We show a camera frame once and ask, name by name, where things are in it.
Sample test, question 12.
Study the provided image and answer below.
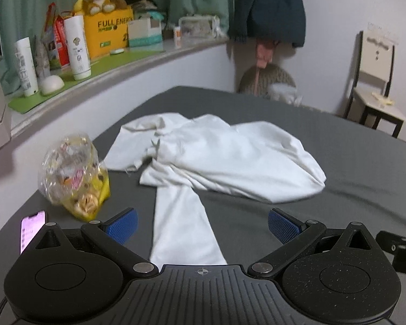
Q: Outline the white long-sleeve shirt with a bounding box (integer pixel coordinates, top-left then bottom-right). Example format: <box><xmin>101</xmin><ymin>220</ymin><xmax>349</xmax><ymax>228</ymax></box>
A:
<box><xmin>104</xmin><ymin>113</ymin><xmax>326</xmax><ymax>267</ymax></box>

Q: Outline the clear snack bag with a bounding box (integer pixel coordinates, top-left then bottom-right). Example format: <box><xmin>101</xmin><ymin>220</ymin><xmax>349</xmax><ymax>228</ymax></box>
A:
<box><xmin>38</xmin><ymin>133</ymin><xmax>110</xmax><ymax>222</ymax></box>

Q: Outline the smartphone with pink screen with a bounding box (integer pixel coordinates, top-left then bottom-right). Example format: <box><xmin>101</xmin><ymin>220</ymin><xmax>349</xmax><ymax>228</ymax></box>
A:
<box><xmin>19</xmin><ymin>210</ymin><xmax>47</xmax><ymax>254</ymax></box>

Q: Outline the white round dome object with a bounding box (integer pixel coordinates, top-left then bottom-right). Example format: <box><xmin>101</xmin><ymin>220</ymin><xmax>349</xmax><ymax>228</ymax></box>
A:
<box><xmin>39</xmin><ymin>75</ymin><xmax>64</xmax><ymax>96</ymax></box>

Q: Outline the green shelf mat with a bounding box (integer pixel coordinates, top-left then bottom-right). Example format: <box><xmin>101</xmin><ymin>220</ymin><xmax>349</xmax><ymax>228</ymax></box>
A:
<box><xmin>7</xmin><ymin>47</ymin><xmax>166</xmax><ymax>115</ymax></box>

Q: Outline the white tube bottle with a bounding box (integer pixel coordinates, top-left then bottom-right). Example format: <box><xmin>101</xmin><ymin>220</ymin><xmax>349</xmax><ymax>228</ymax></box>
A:
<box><xmin>14</xmin><ymin>37</ymin><xmax>39</xmax><ymax>97</ymax></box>

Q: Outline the pink hanging cloth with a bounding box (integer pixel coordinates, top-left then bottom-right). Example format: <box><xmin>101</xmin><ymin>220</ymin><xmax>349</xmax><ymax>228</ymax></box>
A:
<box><xmin>256</xmin><ymin>39</ymin><xmax>279</xmax><ymax>69</ymax></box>

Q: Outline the white wooden chair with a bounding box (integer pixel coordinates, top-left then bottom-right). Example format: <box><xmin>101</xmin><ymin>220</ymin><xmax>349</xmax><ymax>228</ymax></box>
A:
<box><xmin>343</xmin><ymin>30</ymin><xmax>406</xmax><ymax>138</ymax></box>

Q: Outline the white teal tissue box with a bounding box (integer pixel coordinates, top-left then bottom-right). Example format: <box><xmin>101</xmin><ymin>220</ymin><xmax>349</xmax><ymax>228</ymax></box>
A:
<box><xmin>127</xmin><ymin>18</ymin><xmax>163</xmax><ymax>48</ymax></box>

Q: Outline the yellow cardboard box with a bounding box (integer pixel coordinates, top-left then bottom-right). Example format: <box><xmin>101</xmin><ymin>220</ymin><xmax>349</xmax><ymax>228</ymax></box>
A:
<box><xmin>83</xmin><ymin>7</ymin><xmax>133</xmax><ymax>60</ymax></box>

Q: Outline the tall white bottle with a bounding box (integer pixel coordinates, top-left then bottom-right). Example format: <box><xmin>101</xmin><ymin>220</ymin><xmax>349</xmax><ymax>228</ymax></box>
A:
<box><xmin>64</xmin><ymin>15</ymin><xmax>91</xmax><ymax>81</ymax></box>

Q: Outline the red milk carton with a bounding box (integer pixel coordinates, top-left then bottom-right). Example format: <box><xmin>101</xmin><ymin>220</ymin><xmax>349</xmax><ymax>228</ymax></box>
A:
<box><xmin>53</xmin><ymin>14</ymin><xmax>70</xmax><ymax>68</ymax></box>

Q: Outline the dark teal hanging jacket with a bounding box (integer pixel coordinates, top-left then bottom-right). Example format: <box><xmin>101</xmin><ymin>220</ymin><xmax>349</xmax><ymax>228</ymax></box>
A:
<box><xmin>230</xmin><ymin>0</ymin><xmax>306</xmax><ymax>48</ymax></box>

